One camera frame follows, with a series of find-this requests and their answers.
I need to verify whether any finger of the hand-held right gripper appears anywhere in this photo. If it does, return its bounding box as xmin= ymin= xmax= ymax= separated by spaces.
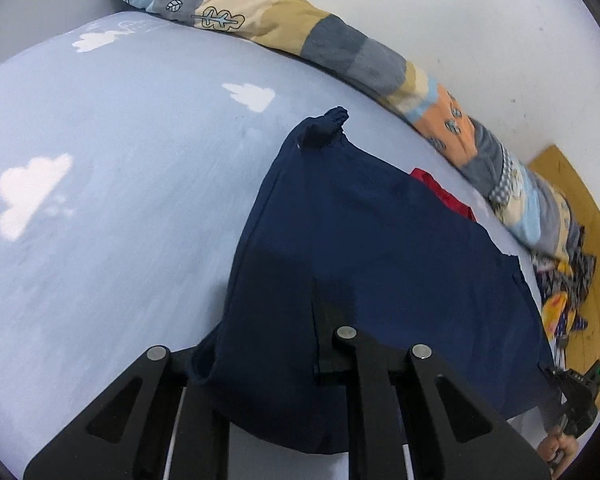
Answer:
xmin=542 ymin=366 xmax=573 ymax=392

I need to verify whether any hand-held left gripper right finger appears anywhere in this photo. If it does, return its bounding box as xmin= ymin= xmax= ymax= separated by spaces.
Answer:
xmin=312 ymin=305 xmax=551 ymax=480

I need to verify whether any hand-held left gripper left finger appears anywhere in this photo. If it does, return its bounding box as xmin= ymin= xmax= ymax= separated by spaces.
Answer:
xmin=22 ymin=345 xmax=231 ymax=480

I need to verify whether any navy blue jacket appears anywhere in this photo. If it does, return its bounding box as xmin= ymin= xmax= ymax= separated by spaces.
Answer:
xmin=187 ymin=106 xmax=556 ymax=456

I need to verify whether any person's right hand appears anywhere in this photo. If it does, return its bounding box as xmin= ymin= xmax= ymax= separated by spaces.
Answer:
xmin=535 ymin=430 xmax=581 ymax=477

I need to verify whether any yellow and navy patterned cloth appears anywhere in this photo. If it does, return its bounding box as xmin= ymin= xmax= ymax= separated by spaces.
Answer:
xmin=530 ymin=225 xmax=600 ymax=361

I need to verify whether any light blue cloud bed sheet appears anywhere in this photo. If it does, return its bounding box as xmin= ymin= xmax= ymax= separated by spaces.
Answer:
xmin=0 ymin=10 xmax=556 ymax=480

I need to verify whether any wooden headboard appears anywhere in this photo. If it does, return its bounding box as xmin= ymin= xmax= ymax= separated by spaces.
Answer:
xmin=527 ymin=144 xmax=600 ymax=411

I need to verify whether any patchwork quilt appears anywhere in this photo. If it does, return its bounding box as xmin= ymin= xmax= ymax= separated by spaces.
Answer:
xmin=109 ymin=0 xmax=583 ymax=261

